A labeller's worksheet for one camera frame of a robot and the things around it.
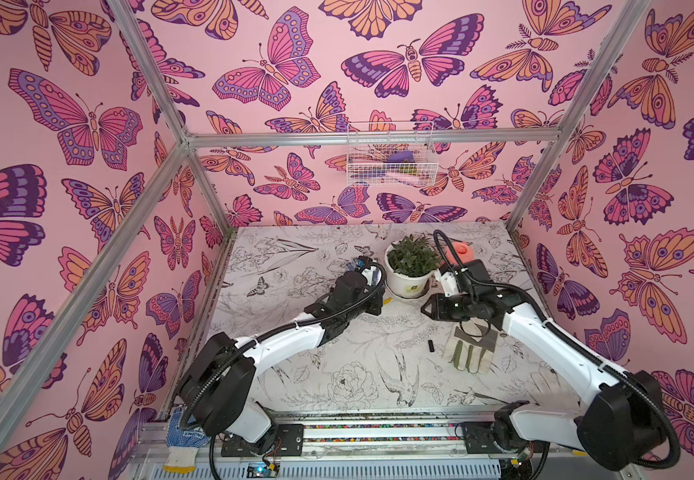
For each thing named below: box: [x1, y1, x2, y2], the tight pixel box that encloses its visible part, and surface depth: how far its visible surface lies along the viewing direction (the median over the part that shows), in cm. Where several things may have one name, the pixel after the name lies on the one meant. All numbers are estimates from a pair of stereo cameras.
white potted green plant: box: [384, 233, 441, 299], surface depth 92 cm
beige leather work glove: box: [444, 318, 498, 374], surface depth 89 cm
